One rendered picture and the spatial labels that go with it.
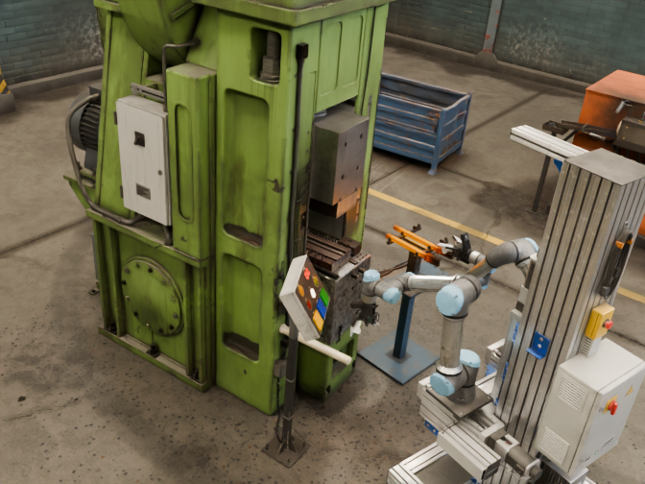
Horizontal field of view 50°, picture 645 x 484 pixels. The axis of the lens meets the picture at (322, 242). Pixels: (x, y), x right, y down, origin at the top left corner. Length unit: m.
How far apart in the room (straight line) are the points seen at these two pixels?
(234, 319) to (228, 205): 0.74
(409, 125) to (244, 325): 3.91
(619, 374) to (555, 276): 0.48
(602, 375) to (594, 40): 8.23
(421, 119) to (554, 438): 4.72
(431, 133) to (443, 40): 4.67
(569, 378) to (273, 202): 1.59
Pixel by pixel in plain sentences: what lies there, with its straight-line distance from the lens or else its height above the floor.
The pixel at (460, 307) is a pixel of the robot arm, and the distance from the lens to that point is 2.88.
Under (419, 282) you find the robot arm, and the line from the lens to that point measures 3.17.
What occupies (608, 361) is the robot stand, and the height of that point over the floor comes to 1.23.
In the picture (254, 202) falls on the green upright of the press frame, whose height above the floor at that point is 1.35.
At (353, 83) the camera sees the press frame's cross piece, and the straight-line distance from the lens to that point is 3.71.
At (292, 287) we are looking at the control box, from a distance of 3.23.
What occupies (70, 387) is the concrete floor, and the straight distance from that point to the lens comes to 4.58.
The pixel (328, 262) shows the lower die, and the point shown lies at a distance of 3.83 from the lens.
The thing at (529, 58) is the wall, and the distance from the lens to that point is 11.25.
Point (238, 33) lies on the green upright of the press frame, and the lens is 3.34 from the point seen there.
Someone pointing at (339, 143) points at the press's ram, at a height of 1.71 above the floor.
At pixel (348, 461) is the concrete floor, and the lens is 4.08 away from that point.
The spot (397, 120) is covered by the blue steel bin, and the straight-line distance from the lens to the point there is 7.49.
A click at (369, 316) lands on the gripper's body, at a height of 1.07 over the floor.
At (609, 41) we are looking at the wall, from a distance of 10.82.
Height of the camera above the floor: 3.01
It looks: 30 degrees down
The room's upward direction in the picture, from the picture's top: 5 degrees clockwise
